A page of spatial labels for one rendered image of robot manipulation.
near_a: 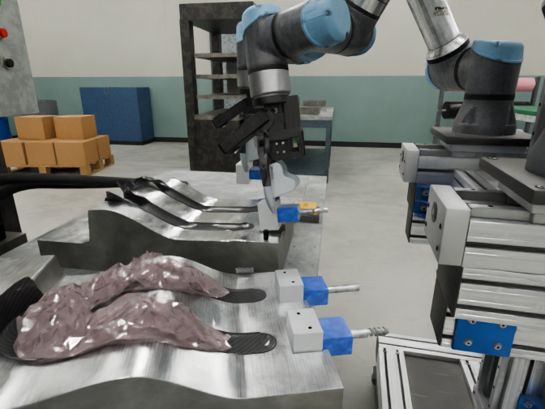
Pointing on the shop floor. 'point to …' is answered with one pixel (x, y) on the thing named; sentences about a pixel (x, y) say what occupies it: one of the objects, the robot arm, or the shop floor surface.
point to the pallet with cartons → (57, 144)
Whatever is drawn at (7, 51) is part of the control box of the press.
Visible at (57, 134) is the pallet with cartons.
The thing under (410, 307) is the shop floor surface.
